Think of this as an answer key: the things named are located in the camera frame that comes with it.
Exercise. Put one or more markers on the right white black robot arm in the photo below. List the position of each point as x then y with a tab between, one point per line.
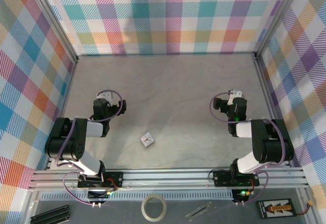
243	129

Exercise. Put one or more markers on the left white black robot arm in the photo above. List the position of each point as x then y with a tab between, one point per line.
94	128

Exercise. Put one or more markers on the small white square tile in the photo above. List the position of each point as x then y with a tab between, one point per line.
147	139

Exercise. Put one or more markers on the black electronics board green light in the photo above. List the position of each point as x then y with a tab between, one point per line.
95	195
239	196

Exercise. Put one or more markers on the black battery pack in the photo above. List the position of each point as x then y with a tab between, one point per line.
275	208

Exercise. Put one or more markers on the clear acrylic slotted strip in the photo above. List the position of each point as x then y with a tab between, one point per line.
200	210

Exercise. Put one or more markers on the black aluminium profile bar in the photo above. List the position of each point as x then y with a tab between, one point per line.
51	215

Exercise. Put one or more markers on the clear tape roll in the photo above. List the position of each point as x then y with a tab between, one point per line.
154	217

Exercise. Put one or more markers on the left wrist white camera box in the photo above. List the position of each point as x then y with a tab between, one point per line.
105	97

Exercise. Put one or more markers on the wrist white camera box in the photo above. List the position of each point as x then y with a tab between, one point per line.
105	97
235	93

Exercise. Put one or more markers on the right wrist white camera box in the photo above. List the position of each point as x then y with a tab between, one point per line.
235	93

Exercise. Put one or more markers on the aluminium side floor rail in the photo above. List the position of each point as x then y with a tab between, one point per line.
265	81
66	94

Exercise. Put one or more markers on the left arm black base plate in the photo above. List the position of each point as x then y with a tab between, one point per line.
115	177

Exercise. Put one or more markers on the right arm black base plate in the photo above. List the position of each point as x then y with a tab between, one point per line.
220	178

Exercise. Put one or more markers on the long aluminium mounting rail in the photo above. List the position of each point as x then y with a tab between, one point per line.
165	178

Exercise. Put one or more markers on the aluminium frame post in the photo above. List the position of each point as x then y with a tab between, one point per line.
56	23
277	17

